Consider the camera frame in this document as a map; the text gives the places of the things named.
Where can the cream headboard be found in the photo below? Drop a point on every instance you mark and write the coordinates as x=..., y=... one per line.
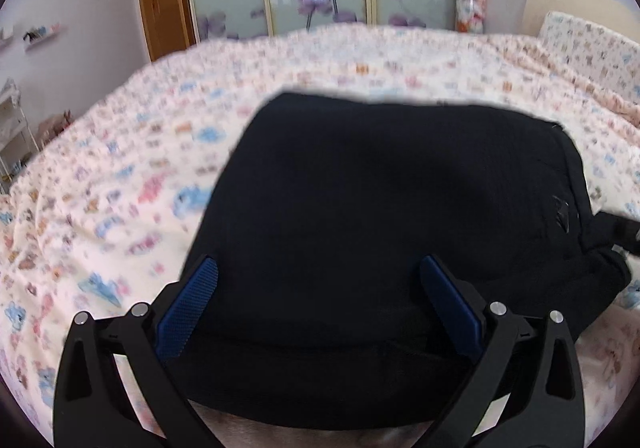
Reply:
x=580, y=2

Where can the brown plush toys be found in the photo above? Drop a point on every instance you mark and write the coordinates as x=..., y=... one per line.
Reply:
x=55, y=127

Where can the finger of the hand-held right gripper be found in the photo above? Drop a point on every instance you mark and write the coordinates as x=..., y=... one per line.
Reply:
x=622, y=230

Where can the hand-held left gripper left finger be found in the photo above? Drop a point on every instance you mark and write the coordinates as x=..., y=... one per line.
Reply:
x=187, y=308

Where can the bear printed pillow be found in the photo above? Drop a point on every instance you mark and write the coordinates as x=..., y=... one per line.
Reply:
x=590, y=47

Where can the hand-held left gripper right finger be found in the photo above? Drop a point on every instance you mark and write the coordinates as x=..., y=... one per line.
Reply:
x=452, y=303

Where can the bear printed blanket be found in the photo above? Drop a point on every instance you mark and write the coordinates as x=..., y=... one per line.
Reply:
x=110, y=188

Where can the white wall shelf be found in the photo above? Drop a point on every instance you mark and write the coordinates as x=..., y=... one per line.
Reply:
x=44, y=37

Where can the white storage rack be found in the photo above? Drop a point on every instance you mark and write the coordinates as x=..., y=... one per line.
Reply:
x=15, y=132

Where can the wooden door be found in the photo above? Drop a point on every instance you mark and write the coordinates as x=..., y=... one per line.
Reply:
x=162, y=2

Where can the black pants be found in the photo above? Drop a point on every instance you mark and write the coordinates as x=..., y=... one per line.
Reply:
x=390, y=208

